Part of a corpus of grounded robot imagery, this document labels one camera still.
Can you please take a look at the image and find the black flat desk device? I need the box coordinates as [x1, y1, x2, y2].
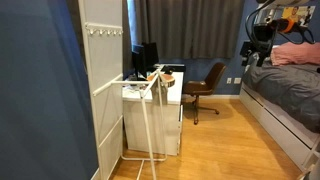
[162, 64, 187, 75]

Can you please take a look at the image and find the white metal frame piece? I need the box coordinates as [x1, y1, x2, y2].
[295, 134, 320, 180]

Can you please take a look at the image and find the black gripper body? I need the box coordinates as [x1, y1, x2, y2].
[251, 24, 278, 56]

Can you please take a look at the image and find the grey duvet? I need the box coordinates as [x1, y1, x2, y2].
[241, 60, 320, 135]

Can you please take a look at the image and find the black computer monitor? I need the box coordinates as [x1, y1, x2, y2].
[131, 44, 148, 81]
[141, 41, 160, 73]

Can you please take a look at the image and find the white bed frame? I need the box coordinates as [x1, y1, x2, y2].
[238, 82, 320, 172]

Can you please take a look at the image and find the white clothes rack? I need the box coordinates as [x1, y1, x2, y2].
[109, 64, 168, 180]

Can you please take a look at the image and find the brown office chair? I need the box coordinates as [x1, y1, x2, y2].
[182, 62, 228, 126]

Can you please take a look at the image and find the round wood slab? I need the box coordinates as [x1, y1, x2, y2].
[147, 73, 177, 89]

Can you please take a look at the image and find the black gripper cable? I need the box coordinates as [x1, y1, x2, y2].
[244, 5, 316, 46]

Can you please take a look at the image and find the wall poster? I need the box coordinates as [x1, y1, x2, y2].
[281, 5, 316, 28]

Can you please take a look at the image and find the grey curtain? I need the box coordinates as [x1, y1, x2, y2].
[132, 0, 246, 61]

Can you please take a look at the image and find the white desk with drawers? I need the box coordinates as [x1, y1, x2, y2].
[122, 70, 185, 157]

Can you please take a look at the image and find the pink pillow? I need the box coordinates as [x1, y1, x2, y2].
[270, 41, 320, 67]

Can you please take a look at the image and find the grey cloth on rack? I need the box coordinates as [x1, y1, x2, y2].
[151, 73, 171, 107]

